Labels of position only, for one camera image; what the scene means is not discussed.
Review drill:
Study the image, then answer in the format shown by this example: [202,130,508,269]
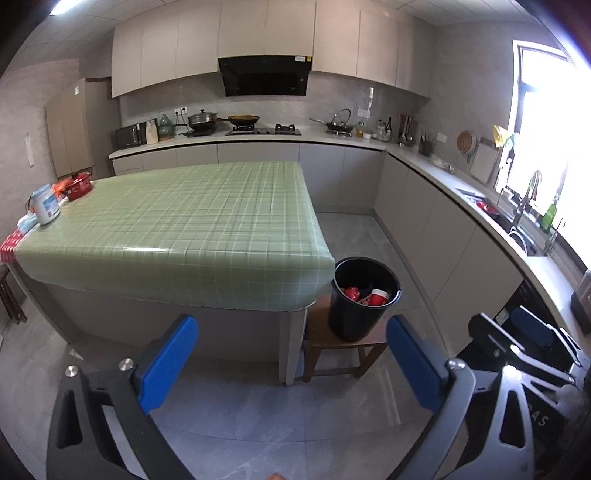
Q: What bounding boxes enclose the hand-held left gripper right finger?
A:
[386,315,536,480]

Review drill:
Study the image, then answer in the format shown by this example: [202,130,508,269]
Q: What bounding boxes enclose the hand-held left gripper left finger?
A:
[46,314,199,480]

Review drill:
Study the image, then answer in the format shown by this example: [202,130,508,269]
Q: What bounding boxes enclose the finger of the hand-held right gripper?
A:
[468,314,578,386]
[510,307,583,365]

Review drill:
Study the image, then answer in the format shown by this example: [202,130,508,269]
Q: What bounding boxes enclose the black plastic bucket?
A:
[329,257,402,343]

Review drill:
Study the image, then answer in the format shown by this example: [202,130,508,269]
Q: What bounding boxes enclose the red paper cup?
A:
[361,288,391,308]

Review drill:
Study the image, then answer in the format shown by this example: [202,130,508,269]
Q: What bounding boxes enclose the black built-in dishwasher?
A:
[455,277,578,370]

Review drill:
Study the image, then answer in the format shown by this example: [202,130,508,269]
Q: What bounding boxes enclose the small steel faucet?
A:
[542,217,566,257]

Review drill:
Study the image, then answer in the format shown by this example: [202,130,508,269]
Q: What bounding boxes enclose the steel sink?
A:
[494,212,555,257]

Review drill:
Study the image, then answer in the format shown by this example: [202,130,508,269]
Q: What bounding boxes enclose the brown wooden stool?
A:
[302,295,389,383]

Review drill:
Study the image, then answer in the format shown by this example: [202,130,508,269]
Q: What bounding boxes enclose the green detergent bottle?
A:
[541,194,559,232]

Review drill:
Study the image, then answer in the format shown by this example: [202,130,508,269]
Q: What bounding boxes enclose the steel kitchen faucet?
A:
[512,170,543,232]

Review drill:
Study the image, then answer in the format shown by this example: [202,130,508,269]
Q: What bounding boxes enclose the green checkered tablecloth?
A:
[14,161,336,312]

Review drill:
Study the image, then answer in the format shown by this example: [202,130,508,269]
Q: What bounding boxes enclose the white cutting board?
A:
[470,141,502,185]

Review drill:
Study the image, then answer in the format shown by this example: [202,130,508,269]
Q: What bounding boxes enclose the dark wooden chair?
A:
[0,265,28,326]

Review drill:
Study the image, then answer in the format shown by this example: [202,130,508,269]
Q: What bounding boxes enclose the grey kitchen countertop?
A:
[108,131,591,337]

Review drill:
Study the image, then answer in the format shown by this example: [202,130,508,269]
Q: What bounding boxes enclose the yellow cloth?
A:
[492,124,515,149]

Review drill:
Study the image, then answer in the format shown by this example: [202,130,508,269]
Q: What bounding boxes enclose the red patterned packet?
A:
[0,233,24,264]

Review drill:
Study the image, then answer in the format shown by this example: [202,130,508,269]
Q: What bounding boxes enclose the white small appliance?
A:
[28,184,62,226]

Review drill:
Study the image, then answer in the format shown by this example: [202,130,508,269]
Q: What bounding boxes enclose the grey lower cabinets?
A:
[111,141,527,333]

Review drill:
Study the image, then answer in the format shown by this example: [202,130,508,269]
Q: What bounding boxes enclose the kitchen window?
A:
[505,39,591,259]

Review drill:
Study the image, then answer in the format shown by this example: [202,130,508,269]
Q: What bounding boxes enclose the kitchen utensil rack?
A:
[398,112,419,147]

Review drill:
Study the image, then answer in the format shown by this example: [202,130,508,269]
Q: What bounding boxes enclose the black toaster oven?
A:
[115,124,146,149]

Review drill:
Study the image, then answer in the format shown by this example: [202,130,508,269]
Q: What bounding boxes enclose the covered grey wok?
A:
[187,110,229,132]

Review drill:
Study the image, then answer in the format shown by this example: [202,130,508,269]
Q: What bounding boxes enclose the black gas hob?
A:
[225,124,302,136]

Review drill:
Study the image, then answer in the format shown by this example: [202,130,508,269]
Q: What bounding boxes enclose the wok with glass lid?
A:
[309,108,357,137]

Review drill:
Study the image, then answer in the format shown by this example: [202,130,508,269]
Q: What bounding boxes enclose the beige refrigerator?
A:
[44,78,121,178]

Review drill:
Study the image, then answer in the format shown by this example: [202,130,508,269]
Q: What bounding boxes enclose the black range hood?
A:
[218,55,311,97]

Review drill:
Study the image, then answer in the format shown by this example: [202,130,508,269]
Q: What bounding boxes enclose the beige upper cabinets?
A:
[111,2,435,99]

